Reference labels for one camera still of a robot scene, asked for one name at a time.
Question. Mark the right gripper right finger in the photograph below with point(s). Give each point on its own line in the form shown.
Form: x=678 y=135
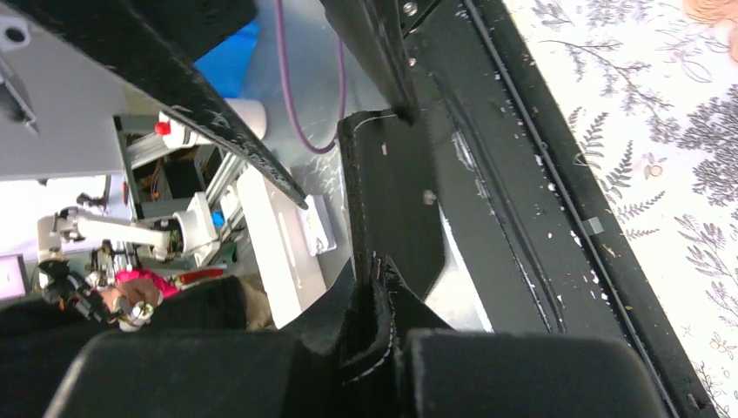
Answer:
x=440 y=372

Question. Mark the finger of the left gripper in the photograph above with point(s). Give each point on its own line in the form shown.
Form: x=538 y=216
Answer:
x=386 y=39
x=117 y=38

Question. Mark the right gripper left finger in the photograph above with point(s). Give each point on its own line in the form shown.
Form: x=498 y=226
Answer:
x=291 y=372

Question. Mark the black leather card holder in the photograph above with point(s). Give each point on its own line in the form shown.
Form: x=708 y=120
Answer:
x=395 y=229

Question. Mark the person in background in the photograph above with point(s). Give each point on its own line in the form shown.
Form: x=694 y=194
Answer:
x=230 y=302

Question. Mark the floral pattern table mat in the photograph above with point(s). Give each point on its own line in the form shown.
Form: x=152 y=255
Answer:
x=649 y=91

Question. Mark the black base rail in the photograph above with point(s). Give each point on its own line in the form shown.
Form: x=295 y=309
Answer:
x=535 y=267

